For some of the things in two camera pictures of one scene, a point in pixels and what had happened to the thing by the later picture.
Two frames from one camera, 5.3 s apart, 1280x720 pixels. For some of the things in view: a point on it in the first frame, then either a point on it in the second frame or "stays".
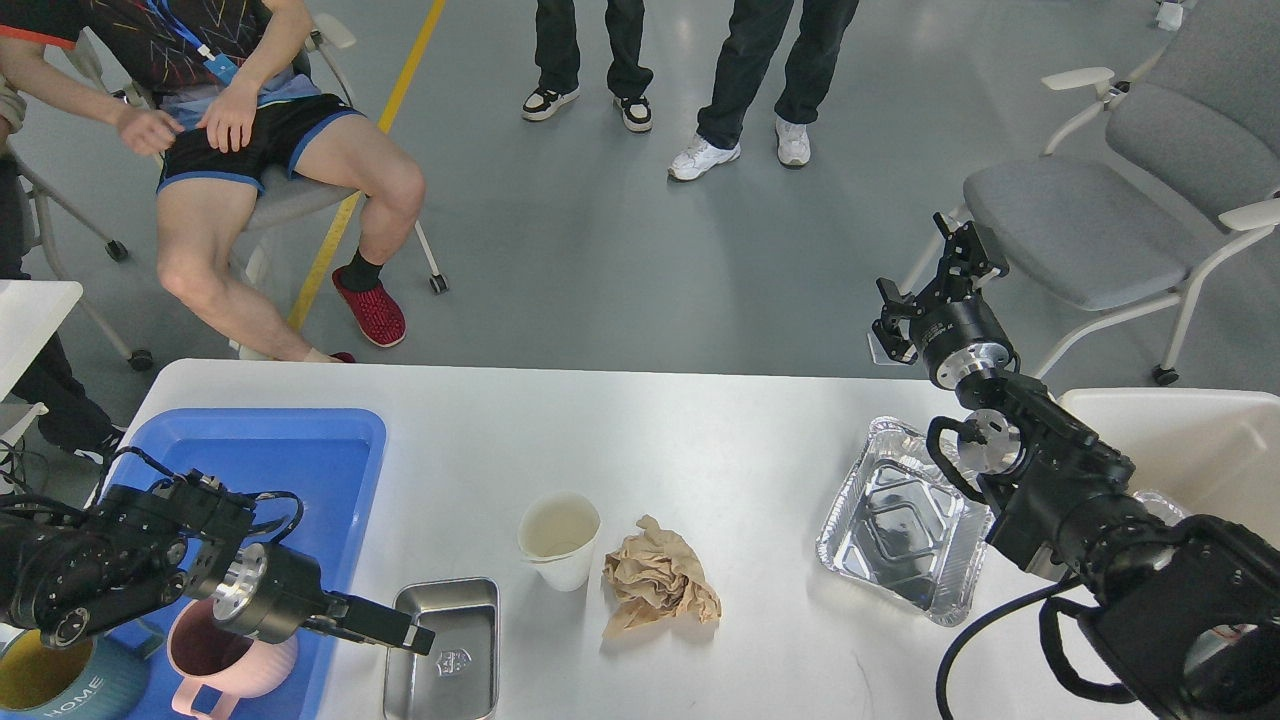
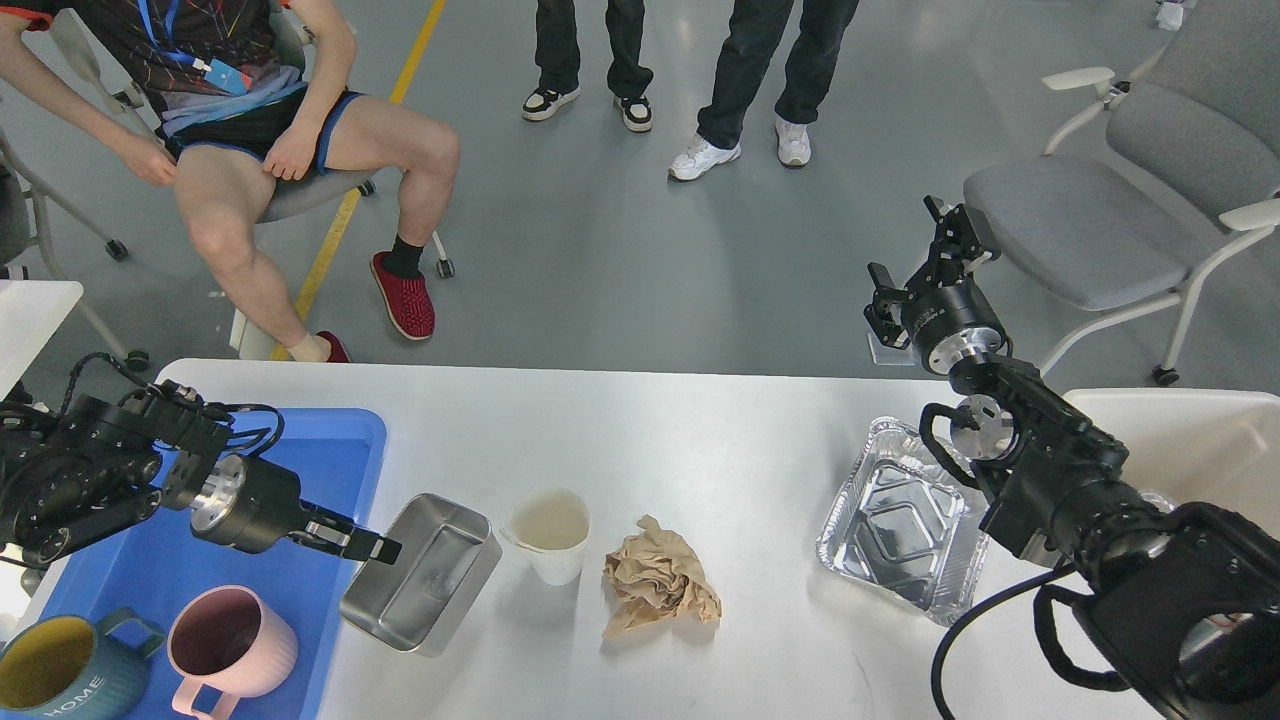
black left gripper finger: (379, 622) → (363, 544)
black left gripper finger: (328, 627) → (320, 537)
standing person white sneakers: (756, 32) stays
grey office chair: (1124, 210) stays
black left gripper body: (269, 590) → (247, 503)
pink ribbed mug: (202, 650) stays
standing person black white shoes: (557, 60) stays
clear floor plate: (879, 353) stays
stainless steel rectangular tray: (460, 676) → (448, 553)
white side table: (30, 311) stays
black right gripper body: (959, 338) stays
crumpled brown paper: (656, 577) stays
